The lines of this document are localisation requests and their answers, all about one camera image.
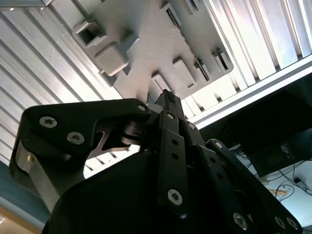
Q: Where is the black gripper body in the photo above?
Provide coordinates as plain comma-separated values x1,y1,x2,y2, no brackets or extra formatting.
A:
42,150,203,234

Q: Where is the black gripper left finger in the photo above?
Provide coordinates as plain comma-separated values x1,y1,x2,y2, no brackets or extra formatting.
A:
9,90,190,219

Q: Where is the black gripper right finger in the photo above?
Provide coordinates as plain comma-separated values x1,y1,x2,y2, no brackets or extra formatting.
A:
170,93,303,234

